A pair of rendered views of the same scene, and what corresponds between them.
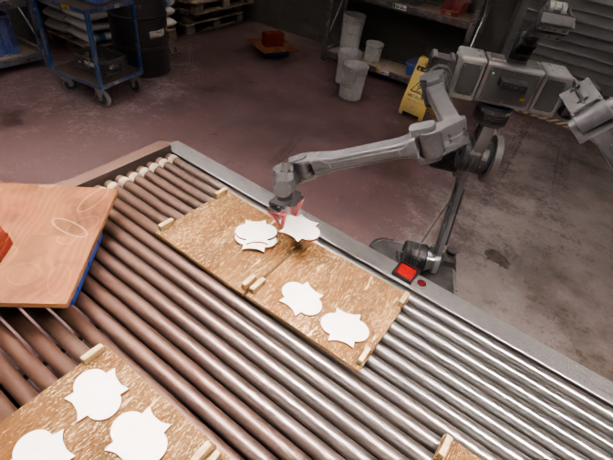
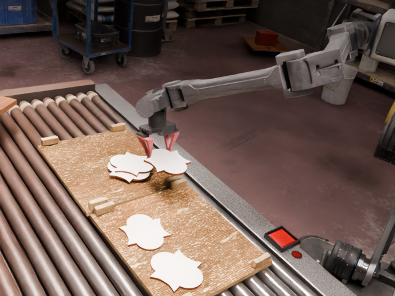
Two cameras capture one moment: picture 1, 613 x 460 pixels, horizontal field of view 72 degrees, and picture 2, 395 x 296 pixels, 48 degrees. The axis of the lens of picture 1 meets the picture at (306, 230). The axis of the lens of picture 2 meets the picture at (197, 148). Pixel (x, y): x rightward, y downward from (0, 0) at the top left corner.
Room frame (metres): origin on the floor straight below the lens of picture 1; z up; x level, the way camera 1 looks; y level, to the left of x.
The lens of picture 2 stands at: (-0.01, -0.44, 1.80)
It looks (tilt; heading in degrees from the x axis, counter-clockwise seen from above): 30 degrees down; 19
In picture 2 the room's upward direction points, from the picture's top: 9 degrees clockwise
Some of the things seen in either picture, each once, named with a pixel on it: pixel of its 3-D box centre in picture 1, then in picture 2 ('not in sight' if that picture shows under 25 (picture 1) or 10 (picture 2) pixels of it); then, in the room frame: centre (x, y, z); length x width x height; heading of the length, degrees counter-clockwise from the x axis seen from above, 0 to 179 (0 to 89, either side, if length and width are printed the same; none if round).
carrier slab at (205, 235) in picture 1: (233, 236); (109, 165); (1.09, 0.25, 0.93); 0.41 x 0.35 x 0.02; 60
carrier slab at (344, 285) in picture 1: (330, 297); (178, 239); (0.89, -0.11, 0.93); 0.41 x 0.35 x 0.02; 61
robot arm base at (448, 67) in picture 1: (439, 78); (355, 34); (1.53, -0.38, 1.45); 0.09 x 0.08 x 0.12; 84
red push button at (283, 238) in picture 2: (405, 272); (281, 239); (1.07, -0.37, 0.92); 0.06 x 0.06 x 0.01; 61
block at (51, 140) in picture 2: (166, 224); (49, 141); (1.07, 0.49, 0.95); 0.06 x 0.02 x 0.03; 150
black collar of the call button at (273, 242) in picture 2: (405, 272); (281, 238); (1.07, -0.37, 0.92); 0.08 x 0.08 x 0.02; 61
